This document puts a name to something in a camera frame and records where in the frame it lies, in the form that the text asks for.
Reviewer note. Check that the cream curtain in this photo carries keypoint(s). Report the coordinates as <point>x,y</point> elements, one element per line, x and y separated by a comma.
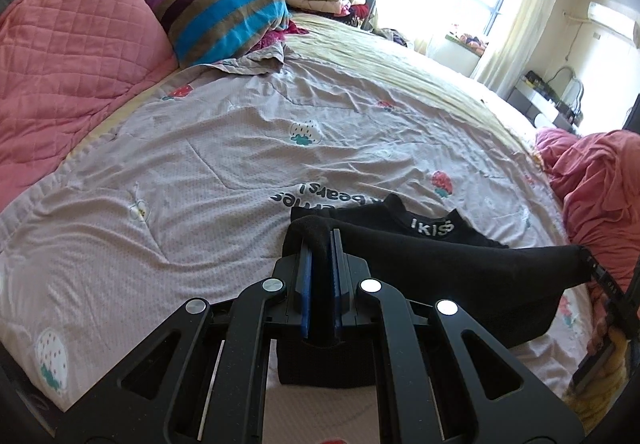
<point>520,13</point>

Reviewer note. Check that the cluttered white desk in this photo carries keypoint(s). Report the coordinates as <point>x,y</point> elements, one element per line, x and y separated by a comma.
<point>540,96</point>

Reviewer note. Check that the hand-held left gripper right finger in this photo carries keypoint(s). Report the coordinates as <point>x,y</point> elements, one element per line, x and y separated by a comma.
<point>338,284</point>

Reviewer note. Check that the grey crumpled cloth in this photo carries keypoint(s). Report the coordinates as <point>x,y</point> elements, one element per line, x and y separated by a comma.
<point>250,61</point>

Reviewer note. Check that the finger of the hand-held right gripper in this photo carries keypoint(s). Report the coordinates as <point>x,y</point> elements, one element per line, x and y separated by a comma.
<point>602,276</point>

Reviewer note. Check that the white air conditioner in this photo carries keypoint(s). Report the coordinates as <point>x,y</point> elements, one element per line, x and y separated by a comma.
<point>610,18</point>

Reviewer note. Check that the pink crumpled blanket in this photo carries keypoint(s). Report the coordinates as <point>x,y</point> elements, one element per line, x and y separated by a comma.
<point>600,173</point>

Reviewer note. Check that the striped pillow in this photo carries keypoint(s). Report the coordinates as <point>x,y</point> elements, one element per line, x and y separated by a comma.
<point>225,8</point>

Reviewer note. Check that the printed lilac bed quilt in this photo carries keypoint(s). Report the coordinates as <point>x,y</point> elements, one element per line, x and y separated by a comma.
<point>200,173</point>

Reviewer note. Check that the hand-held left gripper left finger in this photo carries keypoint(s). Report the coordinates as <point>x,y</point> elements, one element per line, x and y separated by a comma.
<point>306,296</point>

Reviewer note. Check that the black sweater with orange cuffs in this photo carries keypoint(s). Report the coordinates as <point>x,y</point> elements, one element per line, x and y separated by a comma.
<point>450,274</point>

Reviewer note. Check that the pink quilted pillow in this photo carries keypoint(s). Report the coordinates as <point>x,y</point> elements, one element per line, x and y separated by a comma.
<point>65,48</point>

